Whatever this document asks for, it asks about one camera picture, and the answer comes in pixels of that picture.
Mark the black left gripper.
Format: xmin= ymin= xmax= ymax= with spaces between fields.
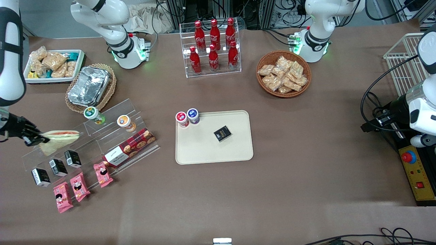
xmin=360 ymin=95 xmax=413 ymax=133

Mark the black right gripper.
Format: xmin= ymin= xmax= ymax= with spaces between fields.
xmin=0 ymin=114 xmax=50 ymax=147

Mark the triangular sandwich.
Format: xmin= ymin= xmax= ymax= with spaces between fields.
xmin=38 ymin=130 xmax=84 ymax=156

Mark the beige plastic tray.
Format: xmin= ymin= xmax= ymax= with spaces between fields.
xmin=175 ymin=110 xmax=254 ymax=165

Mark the clear acrylic stepped shelf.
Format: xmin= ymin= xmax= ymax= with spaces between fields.
xmin=21 ymin=99 xmax=160 ymax=181

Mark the small black carton white label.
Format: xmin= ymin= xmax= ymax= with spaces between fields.
xmin=64 ymin=150 xmax=82 ymax=168
xmin=49 ymin=159 xmax=68 ymax=177
xmin=31 ymin=168 xmax=51 ymax=187

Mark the pink snack packet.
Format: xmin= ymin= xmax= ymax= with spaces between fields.
xmin=70 ymin=172 xmax=91 ymax=203
xmin=93 ymin=162 xmax=113 ymax=188
xmin=53 ymin=182 xmax=74 ymax=214

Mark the green cap small bottle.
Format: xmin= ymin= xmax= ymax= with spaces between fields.
xmin=83 ymin=106 xmax=106 ymax=125

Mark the silver foil container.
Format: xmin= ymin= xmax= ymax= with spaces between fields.
xmin=67 ymin=66 xmax=110 ymax=107

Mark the white rectangular dish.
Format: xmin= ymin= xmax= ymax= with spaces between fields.
xmin=21 ymin=49 xmax=85 ymax=85

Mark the yellow emergency stop control box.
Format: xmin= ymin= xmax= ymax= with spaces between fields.
xmin=398 ymin=145 xmax=436 ymax=207

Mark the oval wicker basket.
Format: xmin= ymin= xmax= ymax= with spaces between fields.
xmin=65 ymin=63 xmax=117 ymax=114

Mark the orange cap small bottle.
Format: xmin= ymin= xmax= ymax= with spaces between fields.
xmin=117 ymin=115 xmax=136 ymax=132

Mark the red cookie box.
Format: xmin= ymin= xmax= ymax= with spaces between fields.
xmin=102 ymin=128 xmax=156 ymax=168

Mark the round wicker basket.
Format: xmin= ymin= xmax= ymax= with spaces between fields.
xmin=256 ymin=50 xmax=312 ymax=98

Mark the red cap small bottle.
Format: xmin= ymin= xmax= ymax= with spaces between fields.
xmin=175 ymin=111 xmax=190 ymax=128

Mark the small black box gold print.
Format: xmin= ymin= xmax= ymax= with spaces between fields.
xmin=214 ymin=126 xmax=232 ymax=142

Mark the red cola bottle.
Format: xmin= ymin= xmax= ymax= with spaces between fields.
xmin=209 ymin=19 xmax=221 ymax=51
xmin=225 ymin=18 xmax=236 ymax=48
xmin=194 ymin=20 xmax=206 ymax=52
xmin=228 ymin=41 xmax=239 ymax=70
xmin=208 ymin=44 xmax=220 ymax=72
xmin=189 ymin=46 xmax=201 ymax=75

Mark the crumpled beige cloth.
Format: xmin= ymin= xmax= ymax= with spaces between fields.
xmin=129 ymin=4 xmax=177 ymax=34

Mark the clear acrylic bottle rack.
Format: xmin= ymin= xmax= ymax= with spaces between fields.
xmin=180 ymin=21 xmax=242 ymax=79

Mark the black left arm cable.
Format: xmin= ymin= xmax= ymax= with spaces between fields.
xmin=360 ymin=54 xmax=423 ymax=133

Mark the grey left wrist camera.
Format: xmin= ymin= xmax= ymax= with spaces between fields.
xmin=410 ymin=134 xmax=436 ymax=148

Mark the white wire basket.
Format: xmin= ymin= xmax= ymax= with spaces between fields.
xmin=383 ymin=33 xmax=430 ymax=97

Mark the black floor cable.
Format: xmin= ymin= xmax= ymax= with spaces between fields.
xmin=303 ymin=227 xmax=436 ymax=245

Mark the metal equipment rack with cables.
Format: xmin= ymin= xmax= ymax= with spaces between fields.
xmin=155 ymin=0 xmax=307 ymax=31

